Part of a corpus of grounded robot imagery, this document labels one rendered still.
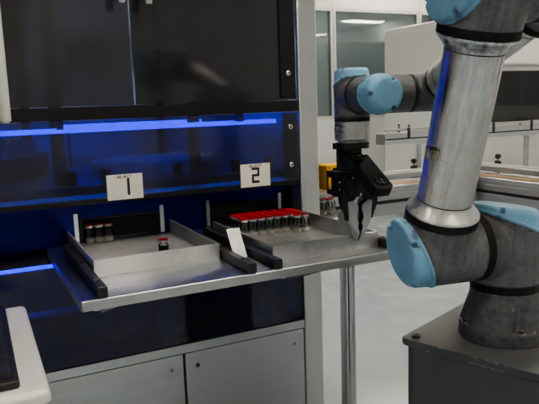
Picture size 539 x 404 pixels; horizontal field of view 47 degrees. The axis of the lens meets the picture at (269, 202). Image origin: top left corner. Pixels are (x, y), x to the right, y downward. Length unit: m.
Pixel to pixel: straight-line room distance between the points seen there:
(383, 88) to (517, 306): 0.45
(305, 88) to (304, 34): 0.14
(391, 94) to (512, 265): 0.38
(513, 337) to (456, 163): 0.32
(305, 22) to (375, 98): 0.55
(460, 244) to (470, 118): 0.20
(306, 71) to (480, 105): 0.82
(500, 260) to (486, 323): 0.12
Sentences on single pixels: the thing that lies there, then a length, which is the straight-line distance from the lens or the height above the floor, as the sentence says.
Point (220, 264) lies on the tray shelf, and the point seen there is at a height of 0.88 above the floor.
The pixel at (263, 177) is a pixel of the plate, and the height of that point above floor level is 1.01.
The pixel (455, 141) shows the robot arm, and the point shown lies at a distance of 0.93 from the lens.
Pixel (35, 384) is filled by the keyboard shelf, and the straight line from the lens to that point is 1.00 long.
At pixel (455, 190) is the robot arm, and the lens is 0.96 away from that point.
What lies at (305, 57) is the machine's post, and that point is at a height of 1.32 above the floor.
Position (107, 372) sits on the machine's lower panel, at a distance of 1.60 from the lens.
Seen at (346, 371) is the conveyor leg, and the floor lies 0.33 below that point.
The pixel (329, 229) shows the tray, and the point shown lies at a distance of 1.55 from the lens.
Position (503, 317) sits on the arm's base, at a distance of 1.10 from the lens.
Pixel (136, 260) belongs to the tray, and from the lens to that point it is 1.25.
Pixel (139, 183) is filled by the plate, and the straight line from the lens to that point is 1.50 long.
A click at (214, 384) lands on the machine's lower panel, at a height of 0.48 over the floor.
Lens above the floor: 1.20
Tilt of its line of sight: 9 degrees down
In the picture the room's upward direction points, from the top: 2 degrees counter-clockwise
